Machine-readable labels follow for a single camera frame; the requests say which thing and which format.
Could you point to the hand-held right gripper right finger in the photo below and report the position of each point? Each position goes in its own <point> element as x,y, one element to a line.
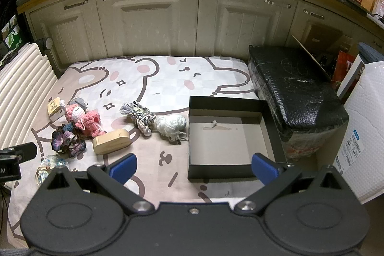
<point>264,169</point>

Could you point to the brown cardboard box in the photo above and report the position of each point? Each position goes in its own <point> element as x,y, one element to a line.
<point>325,37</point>

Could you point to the dark blue cushion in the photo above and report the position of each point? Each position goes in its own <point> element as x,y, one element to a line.
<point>372,52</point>

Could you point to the pink crochet doll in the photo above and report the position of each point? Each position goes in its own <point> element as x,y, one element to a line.
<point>90,122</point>

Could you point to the black cardboard box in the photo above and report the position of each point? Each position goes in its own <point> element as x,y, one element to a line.
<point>228,142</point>

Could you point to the white bubble mailer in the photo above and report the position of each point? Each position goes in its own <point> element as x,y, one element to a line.
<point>364,124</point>

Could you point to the white ribbed panel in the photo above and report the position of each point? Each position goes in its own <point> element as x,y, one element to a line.
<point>21,88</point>

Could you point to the white yarn ball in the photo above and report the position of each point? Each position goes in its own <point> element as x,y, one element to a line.
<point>168,124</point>

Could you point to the black wrapped package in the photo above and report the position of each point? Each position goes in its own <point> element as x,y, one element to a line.
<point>294,88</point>

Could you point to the white book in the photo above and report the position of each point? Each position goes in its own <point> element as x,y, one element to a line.
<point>351,79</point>

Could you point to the clear ornament ball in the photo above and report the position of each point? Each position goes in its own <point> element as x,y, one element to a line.
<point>52,164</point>

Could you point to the printed bear blanket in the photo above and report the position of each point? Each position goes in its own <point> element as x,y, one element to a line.
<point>168,85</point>

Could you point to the purple crochet flower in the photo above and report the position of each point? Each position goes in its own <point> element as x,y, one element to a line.
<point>67,140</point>

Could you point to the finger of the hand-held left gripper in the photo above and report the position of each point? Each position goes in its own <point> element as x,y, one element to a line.
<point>25,151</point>

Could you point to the green printed box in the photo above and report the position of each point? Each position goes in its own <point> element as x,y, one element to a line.
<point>10,32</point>

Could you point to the pink crochet bunny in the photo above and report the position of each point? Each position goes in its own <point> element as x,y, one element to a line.
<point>75,113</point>

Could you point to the yellow tissue packet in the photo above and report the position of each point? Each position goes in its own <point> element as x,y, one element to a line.
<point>54,109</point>

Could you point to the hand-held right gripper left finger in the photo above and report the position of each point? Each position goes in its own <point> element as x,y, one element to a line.
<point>123,167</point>

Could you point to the red book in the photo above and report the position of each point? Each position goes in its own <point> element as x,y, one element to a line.
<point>343,67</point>

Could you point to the cream cabinet door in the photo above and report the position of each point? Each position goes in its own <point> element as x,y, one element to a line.
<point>147,28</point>
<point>303,29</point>
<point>243,31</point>
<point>72,37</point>

